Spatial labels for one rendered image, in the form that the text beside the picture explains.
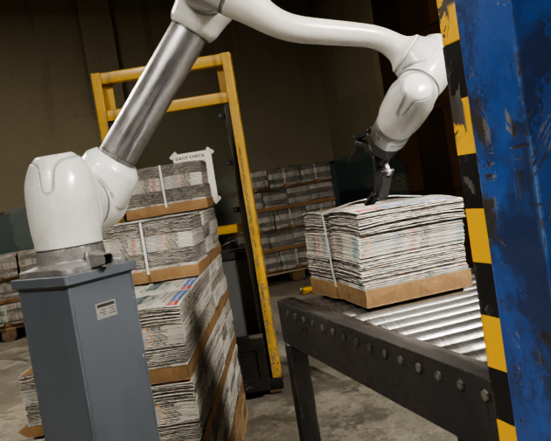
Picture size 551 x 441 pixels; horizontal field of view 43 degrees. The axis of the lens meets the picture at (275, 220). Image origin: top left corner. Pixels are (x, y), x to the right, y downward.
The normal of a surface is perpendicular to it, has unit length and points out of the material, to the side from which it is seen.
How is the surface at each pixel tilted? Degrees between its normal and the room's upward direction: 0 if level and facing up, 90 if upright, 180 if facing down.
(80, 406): 90
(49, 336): 90
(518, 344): 90
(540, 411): 90
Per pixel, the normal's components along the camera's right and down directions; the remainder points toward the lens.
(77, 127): 0.30, 0.00
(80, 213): 0.71, -0.07
